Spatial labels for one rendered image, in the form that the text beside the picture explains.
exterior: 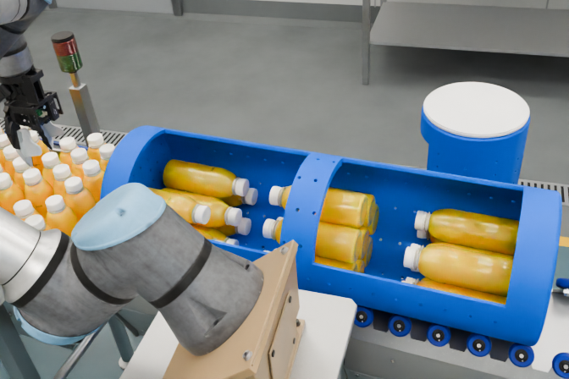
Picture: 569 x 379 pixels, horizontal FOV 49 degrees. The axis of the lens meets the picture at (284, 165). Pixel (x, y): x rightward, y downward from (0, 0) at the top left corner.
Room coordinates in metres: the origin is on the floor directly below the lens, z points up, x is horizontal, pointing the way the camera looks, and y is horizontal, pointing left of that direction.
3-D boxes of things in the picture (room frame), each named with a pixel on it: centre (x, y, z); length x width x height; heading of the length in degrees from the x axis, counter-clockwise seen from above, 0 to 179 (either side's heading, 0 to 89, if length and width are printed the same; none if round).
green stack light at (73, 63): (1.64, 0.58, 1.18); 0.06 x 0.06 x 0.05
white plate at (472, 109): (1.43, -0.53, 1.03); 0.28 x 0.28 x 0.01
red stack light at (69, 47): (1.64, 0.58, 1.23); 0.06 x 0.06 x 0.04
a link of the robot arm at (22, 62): (1.11, 0.50, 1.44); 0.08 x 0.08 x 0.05
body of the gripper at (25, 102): (1.10, 0.49, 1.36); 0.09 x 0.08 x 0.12; 66
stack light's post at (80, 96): (1.64, 0.58, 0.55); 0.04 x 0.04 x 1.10; 66
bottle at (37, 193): (1.23, 0.61, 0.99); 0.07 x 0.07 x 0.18
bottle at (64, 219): (1.11, 0.52, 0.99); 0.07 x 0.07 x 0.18
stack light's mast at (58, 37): (1.64, 0.58, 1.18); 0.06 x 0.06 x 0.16
